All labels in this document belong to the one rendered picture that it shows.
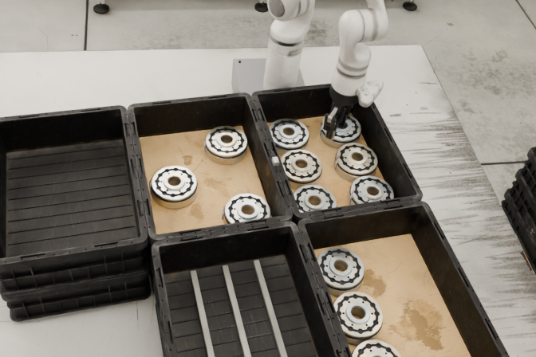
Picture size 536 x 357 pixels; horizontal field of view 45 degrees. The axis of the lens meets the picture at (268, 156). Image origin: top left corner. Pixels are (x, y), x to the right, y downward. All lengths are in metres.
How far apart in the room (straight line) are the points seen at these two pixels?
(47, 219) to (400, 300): 0.77
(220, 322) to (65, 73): 0.99
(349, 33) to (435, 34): 2.25
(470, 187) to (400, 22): 1.91
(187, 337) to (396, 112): 1.00
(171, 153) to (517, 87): 2.22
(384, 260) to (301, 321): 0.25
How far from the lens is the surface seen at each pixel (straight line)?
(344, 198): 1.54
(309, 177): 1.53
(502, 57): 3.62
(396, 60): 2.19
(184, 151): 1.60
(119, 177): 1.55
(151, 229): 1.33
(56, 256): 1.31
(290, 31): 1.70
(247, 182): 1.54
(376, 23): 1.41
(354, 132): 1.66
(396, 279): 1.44
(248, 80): 1.85
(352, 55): 1.43
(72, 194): 1.53
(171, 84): 1.97
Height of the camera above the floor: 2.00
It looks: 47 degrees down
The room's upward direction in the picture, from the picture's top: 8 degrees clockwise
